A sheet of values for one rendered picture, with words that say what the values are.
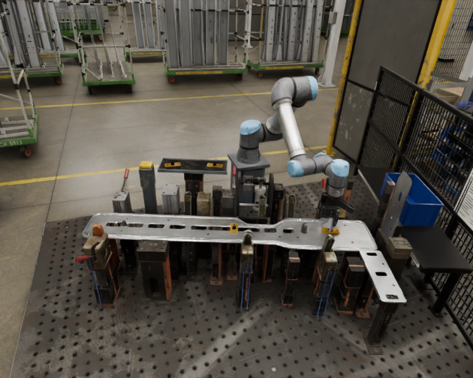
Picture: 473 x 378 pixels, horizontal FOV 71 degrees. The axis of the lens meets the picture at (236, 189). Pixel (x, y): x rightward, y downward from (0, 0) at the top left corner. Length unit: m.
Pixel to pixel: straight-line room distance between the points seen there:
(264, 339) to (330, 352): 0.28
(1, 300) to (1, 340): 0.37
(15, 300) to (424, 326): 2.62
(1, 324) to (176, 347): 1.59
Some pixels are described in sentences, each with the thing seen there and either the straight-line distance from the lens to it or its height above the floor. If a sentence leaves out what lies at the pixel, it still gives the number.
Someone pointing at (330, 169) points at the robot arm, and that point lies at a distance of 1.50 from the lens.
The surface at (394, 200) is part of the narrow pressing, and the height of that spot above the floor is 1.19.
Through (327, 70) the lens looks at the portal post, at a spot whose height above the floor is 0.35.
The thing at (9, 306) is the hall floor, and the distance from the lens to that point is 2.99.
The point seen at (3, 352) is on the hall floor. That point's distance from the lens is 2.74.
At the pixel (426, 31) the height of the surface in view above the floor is 1.71.
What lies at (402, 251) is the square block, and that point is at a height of 1.04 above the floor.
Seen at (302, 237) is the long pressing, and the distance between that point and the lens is 1.63.
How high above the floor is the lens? 2.01
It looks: 32 degrees down
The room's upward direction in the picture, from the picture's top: 2 degrees clockwise
